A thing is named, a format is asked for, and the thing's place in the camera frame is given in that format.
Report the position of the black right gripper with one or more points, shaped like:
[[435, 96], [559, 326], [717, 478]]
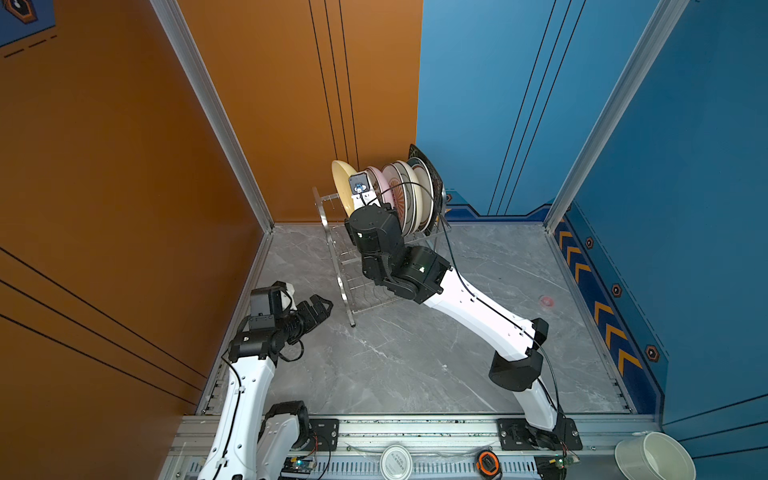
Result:
[[354, 229]]

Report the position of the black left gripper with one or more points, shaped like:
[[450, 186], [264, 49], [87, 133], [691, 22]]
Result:
[[321, 313]]

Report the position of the pink round plate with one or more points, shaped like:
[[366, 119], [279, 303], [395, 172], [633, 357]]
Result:
[[381, 186]]

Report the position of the steel wire dish rack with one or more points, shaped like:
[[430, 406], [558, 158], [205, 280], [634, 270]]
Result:
[[360, 264]]

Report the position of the white plate orange sunburst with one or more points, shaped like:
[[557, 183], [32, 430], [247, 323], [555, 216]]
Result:
[[398, 191]]

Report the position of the cream round plate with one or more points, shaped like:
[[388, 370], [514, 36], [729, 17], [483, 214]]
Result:
[[418, 198]]

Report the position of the yellow round plate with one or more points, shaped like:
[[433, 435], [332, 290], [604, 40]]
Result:
[[342, 172]]

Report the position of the white plate green red rim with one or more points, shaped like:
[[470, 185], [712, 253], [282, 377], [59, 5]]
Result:
[[426, 190]]

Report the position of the black floral square plate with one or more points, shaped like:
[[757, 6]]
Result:
[[439, 193]]

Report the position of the white plate green quatrefoil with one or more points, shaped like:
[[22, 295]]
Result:
[[408, 188]]

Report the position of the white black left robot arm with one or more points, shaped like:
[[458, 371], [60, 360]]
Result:
[[252, 441]]

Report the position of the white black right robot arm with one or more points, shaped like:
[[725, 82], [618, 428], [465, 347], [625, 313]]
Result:
[[519, 355]]

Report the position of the green circuit board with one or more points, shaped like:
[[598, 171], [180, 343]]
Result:
[[299, 467]]

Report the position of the white round lid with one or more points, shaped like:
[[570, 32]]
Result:
[[396, 463]]

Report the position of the orange black tape measure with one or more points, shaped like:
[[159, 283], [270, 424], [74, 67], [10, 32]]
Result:
[[488, 465]]

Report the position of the white bucket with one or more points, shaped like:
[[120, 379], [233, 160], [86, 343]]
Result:
[[654, 456]]

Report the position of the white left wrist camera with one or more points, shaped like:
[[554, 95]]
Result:
[[287, 292]]

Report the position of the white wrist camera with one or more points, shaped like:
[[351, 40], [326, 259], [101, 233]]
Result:
[[362, 192], [287, 292]]

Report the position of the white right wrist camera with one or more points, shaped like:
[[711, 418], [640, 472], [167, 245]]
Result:
[[362, 192]]

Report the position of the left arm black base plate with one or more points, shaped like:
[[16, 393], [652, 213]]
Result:
[[318, 434]]

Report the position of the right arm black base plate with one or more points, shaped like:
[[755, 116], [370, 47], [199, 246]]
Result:
[[517, 435]]

